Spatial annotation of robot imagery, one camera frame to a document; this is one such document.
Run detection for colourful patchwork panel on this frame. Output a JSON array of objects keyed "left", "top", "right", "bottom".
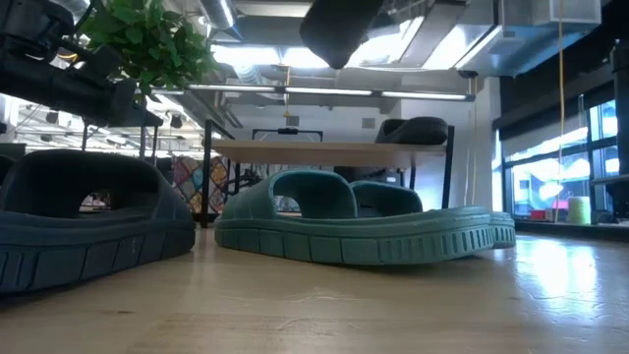
[{"left": 170, "top": 155, "right": 231, "bottom": 215}]

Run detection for distant black metal frame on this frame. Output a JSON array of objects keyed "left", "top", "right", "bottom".
[{"left": 252, "top": 127, "right": 324, "bottom": 143}]

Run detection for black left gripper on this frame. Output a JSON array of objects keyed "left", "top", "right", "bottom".
[{"left": 108, "top": 77, "right": 165, "bottom": 128}]

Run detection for silver ventilation duct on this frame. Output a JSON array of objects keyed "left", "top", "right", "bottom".
[{"left": 199, "top": 0, "right": 243, "bottom": 41}]

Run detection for pale yellow thread spool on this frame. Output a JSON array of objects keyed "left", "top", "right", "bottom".
[{"left": 567, "top": 196, "right": 592, "bottom": 226}]

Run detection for wooden shelf black metal legs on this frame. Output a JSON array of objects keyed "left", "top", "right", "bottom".
[{"left": 200, "top": 119, "right": 457, "bottom": 230}]

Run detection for long ceiling light bar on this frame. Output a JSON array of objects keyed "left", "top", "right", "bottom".
[{"left": 189, "top": 83, "right": 476, "bottom": 103}]

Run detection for teal rubber slide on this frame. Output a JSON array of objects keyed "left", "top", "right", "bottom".
[
  {"left": 214, "top": 169, "right": 495, "bottom": 266},
  {"left": 349, "top": 180, "right": 517, "bottom": 250}
]

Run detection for black rubber slide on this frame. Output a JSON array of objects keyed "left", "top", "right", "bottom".
[
  {"left": 374, "top": 116, "right": 450, "bottom": 147},
  {"left": 299, "top": 0, "right": 385, "bottom": 71},
  {"left": 0, "top": 149, "right": 197, "bottom": 296}
]

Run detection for green artificial plant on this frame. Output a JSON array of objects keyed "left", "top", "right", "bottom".
[{"left": 81, "top": 0, "right": 220, "bottom": 97}]

